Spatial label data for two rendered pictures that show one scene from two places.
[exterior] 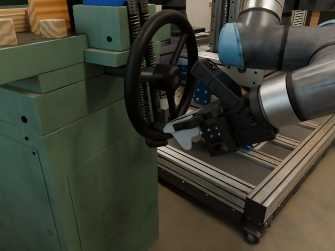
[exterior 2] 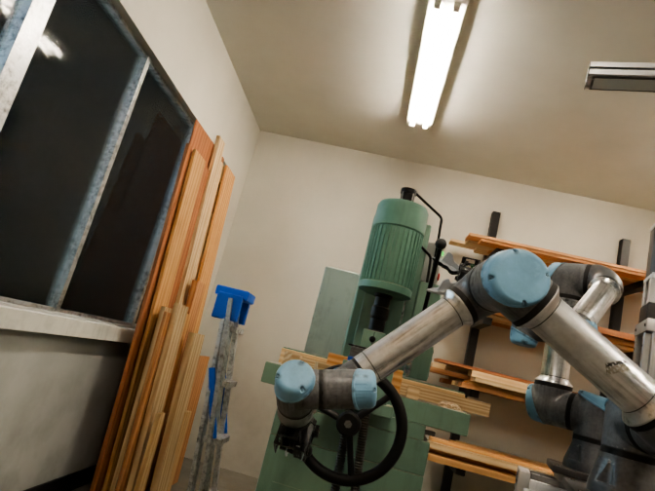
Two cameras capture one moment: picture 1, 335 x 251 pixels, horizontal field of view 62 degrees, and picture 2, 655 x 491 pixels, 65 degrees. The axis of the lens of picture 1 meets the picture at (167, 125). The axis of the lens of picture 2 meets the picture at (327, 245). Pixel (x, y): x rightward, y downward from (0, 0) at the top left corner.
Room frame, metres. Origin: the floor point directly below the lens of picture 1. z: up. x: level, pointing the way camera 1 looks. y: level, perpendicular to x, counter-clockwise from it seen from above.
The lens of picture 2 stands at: (-0.02, -1.18, 0.94)
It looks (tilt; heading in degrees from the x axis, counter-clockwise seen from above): 12 degrees up; 69
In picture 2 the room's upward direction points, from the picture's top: 14 degrees clockwise
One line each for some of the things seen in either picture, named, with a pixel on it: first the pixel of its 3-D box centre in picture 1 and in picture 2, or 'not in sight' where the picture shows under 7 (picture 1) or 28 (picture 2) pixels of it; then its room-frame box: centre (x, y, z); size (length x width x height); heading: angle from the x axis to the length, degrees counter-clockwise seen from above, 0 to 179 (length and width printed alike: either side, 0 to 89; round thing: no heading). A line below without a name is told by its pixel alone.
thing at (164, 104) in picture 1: (158, 112); not in sight; (0.94, 0.03, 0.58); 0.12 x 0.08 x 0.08; 59
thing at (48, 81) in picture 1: (79, 59); (356, 411); (0.76, 0.24, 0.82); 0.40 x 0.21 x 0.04; 149
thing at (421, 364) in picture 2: not in sight; (417, 360); (1.02, 0.37, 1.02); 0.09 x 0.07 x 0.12; 149
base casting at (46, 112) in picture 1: (41, 72); (355, 428); (0.86, 0.40, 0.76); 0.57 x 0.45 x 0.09; 59
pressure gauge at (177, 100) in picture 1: (174, 98); not in sight; (0.91, -0.02, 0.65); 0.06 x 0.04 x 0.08; 149
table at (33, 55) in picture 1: (92, 41); (363, 396); (0.75, 0.19, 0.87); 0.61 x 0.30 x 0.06; 149
